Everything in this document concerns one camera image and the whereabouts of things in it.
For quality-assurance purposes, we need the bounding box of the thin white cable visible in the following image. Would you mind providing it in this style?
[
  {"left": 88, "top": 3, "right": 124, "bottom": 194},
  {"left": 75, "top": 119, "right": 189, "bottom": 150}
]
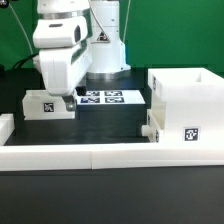
[{"left": 7, "top": 2, "right": 37, "bottom": 58}]

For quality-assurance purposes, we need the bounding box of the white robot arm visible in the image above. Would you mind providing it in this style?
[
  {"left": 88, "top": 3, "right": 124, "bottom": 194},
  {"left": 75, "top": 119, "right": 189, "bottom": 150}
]
[{"left": 33, "top": 0, "right": 131, "bottom": 111}]

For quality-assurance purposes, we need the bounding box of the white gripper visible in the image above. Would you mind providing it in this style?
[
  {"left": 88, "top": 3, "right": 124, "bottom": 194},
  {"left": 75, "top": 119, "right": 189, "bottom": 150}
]
[{"left": 33, "top": 16, "right": 92, "bottom": 112}]

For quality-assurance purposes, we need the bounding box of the white front drawer box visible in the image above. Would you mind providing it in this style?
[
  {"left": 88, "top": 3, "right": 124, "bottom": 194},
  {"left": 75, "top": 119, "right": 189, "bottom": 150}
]
[{"left": 141, "top": 103, "right": 166, "bottom": 143}]

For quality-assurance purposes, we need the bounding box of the white left fence block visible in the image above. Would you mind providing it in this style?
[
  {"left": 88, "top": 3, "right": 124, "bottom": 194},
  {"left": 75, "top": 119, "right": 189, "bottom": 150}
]
[{"left": 0, "top": 114, "right": 15, "bottom": 146}]

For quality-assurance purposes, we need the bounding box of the white drawer cabinet frame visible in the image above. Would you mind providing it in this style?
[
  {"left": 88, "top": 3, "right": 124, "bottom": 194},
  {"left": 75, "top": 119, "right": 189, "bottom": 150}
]
[{"left": 148, "top": 68, "right": 224, "bottom": 143}]

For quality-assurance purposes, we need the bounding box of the white drawer box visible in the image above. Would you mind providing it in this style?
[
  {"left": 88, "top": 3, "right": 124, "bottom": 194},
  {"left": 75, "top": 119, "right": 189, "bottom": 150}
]
[
  {"left": 22, "top": 90, "right": 75, "bottom": 120},
  {"left": 141, "top": 103, "right": 166, "bottom": 143}
]

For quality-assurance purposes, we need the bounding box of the black cable bundle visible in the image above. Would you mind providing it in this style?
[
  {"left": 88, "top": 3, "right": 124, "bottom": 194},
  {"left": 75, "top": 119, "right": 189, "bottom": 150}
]
[{"left": 11, "top": 53, "right": 40, "bottom": 70}]

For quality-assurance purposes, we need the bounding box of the white front fence bar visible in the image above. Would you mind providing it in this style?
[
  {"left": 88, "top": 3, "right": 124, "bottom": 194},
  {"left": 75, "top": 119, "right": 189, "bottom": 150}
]
[{"left": 0, "top": 143, "right": 224, "bottom": 171}]

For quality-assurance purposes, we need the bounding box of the white fiducial marker sheet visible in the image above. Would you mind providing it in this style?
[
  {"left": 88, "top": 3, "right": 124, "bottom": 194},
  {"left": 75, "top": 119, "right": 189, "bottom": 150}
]
[{"left": 77, "top": 90, "right": 145, "bottom": 105}]

